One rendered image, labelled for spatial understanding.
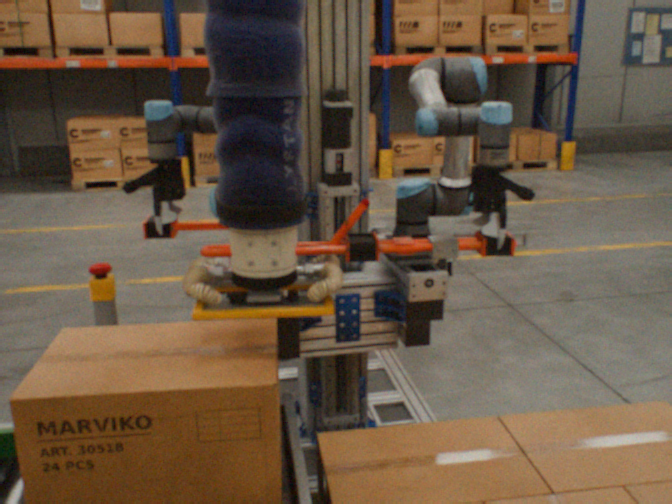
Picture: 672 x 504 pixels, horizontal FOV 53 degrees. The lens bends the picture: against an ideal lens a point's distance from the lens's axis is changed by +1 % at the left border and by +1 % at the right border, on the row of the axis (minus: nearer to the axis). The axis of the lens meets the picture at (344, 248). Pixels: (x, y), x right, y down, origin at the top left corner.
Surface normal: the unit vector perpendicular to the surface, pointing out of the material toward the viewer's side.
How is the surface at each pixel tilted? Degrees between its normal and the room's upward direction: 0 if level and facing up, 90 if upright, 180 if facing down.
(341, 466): 0
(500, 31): 90
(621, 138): 90
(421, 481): 0
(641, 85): 90
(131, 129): 89
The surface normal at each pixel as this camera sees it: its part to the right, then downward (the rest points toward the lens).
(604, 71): 0.21, 0.28
